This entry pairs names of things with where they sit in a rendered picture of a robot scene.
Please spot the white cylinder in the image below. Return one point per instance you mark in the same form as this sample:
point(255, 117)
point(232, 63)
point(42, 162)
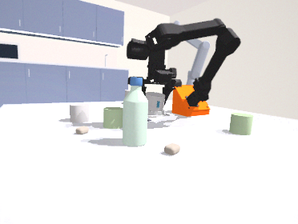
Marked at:
point(79, 112)

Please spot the small beige pebble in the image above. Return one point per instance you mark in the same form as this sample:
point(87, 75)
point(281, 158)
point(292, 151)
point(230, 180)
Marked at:
point(82, 130)
point(172, 149)

